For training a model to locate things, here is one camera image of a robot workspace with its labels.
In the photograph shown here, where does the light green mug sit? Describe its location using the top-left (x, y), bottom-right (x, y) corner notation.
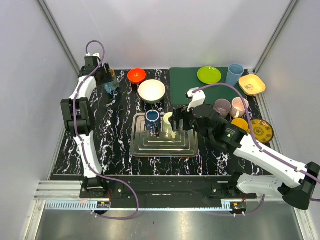
top-left (162, 112), bottom-right (176, 139)

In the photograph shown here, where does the blue mug yellow inside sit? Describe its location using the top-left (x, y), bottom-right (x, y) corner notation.
top-left (103, 68), bottom-right (119, 94)

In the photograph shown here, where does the dark blue mug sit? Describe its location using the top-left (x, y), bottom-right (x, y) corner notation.
top-left (144, 109), bottom-right (162, 137)

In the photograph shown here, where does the translucent purple cup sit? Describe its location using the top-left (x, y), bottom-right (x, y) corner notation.
top-left (213, 98), bottom-right (232, 119)

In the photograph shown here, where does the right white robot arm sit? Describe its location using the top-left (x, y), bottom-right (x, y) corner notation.
top-left (168, 104), bottom-right (320, 210)

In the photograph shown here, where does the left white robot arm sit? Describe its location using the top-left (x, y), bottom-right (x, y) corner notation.
top-left (60, 53), bottom-right (108, 199)

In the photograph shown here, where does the pink mug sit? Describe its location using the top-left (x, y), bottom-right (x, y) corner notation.
top-left (229, 97), bottom-right (249, 119)

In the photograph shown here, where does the orange red bowl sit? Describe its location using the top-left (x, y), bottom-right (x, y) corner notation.
top-left (127, 68), bottom-right (147, 84)

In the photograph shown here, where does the white ceramic bowl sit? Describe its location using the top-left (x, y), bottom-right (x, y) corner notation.
top-left (138, 79), bottom-right (166, 104)

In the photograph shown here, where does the silver metal tray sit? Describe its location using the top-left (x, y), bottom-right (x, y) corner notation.
top-left (130, 113), bottom-right (199, 158)

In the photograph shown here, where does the small yellow bowl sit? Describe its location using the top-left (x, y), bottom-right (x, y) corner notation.
top-left (231, 118), bottom-right (249, 131)

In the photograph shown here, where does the lime green plate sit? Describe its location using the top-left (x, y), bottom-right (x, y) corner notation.
top-left (197, 66), bottom-right (222, 85)

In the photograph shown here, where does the light blue tumbler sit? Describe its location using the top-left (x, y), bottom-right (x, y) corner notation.
top-left (225, 63), bottom-right (244, 87)

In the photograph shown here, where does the yellow square dish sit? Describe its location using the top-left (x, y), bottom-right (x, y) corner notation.
top-left (238, 74), bottom-right (266, 96)

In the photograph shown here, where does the black gold patterned plate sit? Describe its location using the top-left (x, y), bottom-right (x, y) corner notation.
top-left (250, 118), bottom-right (274, 144)

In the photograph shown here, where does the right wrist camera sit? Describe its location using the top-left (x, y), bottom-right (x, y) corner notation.
top-left (186, 87), bottom-right (206, 112)

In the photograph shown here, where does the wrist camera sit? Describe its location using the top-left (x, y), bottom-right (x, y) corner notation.
top-left (84, 53), bottom-right (101, 68)
top-left (186, 87), bottom-right (206, 112)

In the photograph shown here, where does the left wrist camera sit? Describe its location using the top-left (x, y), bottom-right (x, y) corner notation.
top-left (84, 53), bottom-right (101, 68)

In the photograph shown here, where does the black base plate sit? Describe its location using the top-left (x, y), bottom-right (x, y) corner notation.
top-left (79, 176), bottom-right (257, 210)

